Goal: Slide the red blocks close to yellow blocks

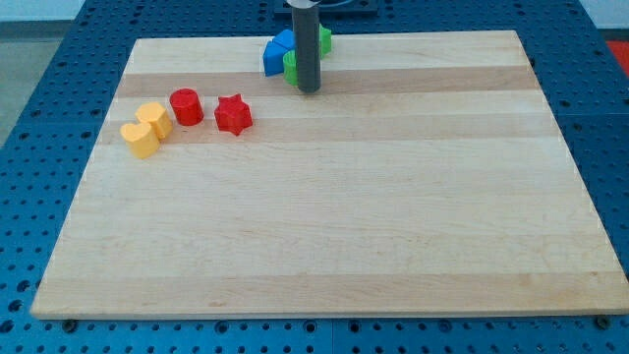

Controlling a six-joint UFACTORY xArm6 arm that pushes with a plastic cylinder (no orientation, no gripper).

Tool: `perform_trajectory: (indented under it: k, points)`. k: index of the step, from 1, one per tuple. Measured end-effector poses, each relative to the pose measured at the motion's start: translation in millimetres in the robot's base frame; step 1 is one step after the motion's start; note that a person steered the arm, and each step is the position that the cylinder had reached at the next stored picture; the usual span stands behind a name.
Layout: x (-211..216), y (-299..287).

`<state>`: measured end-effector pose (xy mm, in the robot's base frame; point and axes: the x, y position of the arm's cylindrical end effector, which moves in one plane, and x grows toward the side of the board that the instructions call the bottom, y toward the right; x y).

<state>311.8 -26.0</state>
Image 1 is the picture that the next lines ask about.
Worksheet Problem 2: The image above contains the blue pentagon block front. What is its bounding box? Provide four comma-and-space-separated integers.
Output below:
262, 41, 295, 77

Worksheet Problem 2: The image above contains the wooden board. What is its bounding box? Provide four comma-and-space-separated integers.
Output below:
30, 30, 628, 320

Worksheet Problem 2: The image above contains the blue block rear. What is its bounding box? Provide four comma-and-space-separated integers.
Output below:
272, 29, 295, 51

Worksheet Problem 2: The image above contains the red star block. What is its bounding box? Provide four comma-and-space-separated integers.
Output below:
214, 93, 253, 136

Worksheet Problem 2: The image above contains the green cylinder block front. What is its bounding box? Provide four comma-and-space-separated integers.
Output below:
282, 50, 298, 87

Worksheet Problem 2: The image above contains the green block rear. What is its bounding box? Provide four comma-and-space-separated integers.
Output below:
319, 25, 332, 58

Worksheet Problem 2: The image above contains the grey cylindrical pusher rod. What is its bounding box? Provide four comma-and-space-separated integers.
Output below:
287, 0, 321, 93

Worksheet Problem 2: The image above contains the yellow heart block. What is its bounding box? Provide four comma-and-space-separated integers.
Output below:
120, 122, 160, 159

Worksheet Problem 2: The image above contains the red cylinder block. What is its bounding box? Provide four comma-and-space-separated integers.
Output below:
169, 88, 203, 126

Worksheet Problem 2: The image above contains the yellow hexagon block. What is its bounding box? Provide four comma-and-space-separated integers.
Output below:
135, 101, 173, 140

